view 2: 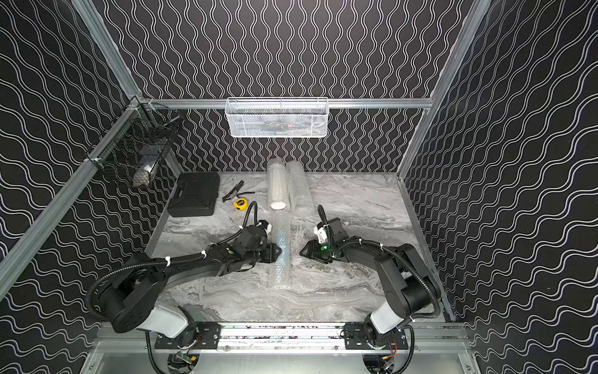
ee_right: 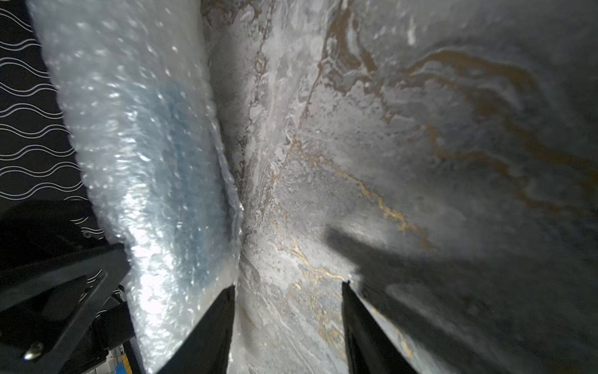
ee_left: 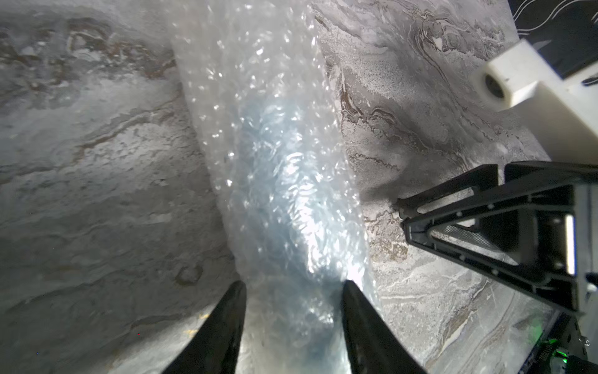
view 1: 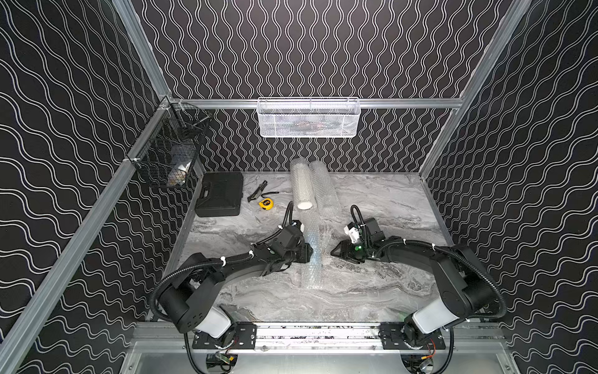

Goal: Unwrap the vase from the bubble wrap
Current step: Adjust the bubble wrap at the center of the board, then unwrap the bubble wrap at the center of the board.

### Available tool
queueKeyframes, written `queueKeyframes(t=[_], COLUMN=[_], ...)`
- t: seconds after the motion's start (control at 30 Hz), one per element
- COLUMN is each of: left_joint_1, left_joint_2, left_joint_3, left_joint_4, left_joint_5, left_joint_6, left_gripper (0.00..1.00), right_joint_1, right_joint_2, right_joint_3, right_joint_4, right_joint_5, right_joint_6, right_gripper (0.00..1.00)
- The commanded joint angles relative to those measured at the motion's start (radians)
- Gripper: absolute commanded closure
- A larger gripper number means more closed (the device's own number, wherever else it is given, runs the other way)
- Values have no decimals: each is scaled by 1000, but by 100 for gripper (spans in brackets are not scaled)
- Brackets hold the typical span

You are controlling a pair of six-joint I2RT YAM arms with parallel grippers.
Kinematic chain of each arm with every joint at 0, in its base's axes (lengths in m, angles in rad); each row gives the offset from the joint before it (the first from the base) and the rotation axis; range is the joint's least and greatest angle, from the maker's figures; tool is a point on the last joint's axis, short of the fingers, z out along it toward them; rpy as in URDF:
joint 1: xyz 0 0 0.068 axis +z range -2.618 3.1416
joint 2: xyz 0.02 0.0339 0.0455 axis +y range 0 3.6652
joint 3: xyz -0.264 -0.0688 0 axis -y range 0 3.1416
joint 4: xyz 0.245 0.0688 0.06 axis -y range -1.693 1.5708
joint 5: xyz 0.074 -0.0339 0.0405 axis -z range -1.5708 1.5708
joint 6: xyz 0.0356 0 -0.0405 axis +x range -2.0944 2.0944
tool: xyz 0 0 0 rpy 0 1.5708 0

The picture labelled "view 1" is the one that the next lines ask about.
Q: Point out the clear bubble wrap roll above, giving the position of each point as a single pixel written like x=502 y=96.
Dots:
x=325 y=193

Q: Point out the clear bubble wrap sheet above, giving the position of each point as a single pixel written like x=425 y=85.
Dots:
x=315 y=234

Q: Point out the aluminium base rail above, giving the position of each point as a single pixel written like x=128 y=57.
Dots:
x=319 y=338

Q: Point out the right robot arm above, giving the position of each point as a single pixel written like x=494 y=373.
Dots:
x=465 y=288

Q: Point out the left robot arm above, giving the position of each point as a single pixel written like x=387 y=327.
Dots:
x=186 y=296

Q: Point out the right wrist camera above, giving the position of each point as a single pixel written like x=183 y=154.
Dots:
x=352 y=231

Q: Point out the black utility knife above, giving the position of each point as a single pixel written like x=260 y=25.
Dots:
x=260 y=192

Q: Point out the black plastic tool case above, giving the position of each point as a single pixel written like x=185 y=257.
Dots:
x=220 y=195

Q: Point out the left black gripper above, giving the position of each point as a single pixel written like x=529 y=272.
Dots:
x=301 y=248

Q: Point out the bubble wrapped white cylinder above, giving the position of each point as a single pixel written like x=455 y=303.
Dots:
x=304 y=197

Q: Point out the white wire mesh basket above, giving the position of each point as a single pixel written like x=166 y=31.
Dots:
x=308 y=117

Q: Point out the white roll in black basket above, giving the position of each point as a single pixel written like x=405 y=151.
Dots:
x=182 y=157

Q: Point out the black wire basket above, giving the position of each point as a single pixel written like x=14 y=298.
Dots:
x=182 y=123

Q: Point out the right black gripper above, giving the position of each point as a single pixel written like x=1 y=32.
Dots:
x=344 y=251

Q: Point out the yellow tape measure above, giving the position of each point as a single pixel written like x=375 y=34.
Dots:
x=266 y=204

